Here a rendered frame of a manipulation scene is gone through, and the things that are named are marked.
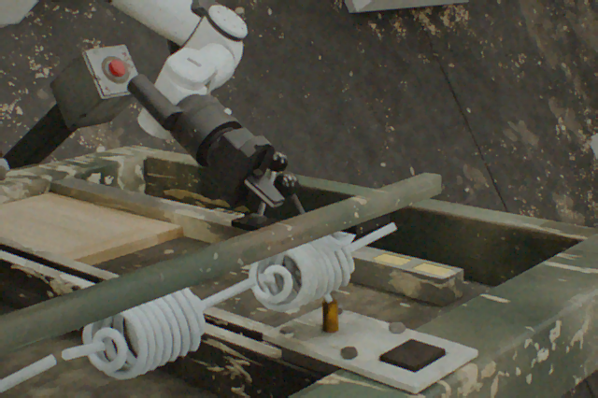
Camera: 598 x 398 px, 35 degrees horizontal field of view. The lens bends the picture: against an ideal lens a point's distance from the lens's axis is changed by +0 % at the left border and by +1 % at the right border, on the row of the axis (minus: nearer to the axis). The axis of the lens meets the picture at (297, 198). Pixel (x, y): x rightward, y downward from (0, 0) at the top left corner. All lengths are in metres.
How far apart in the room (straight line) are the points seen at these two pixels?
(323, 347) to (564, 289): 0.31
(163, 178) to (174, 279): 1.37
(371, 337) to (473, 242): 0.63
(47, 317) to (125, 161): 1.45
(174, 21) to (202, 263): 1.02
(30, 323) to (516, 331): 0.52
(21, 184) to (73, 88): 0.32
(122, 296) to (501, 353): 0.41
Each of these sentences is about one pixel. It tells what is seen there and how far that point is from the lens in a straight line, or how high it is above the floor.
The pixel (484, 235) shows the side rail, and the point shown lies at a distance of 1.53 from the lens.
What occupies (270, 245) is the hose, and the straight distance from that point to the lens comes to 0.76.
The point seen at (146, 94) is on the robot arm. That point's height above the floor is 1.46.
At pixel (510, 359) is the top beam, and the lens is 0.95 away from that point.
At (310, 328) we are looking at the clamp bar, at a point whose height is 1.82.
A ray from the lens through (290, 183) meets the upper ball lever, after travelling 1.38.
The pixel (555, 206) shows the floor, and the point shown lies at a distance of 4.85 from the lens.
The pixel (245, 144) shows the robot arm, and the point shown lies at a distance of 1.35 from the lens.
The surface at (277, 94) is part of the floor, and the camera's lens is 3.76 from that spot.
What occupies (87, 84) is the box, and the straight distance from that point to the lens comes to 2.12.
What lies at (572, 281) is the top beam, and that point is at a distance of 1.12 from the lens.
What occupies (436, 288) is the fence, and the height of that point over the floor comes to 1.70.
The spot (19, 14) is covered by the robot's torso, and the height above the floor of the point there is 1.29.
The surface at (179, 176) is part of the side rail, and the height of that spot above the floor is 0.99.
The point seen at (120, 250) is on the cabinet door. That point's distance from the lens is 1.57.
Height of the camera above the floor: 2.53
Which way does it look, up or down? 45 degrees down
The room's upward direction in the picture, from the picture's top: 59 degrees clockwise
